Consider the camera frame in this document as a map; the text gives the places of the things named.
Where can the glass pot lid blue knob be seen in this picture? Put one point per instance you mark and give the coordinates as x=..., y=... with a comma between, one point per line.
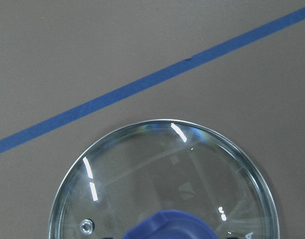
x=163, y=179

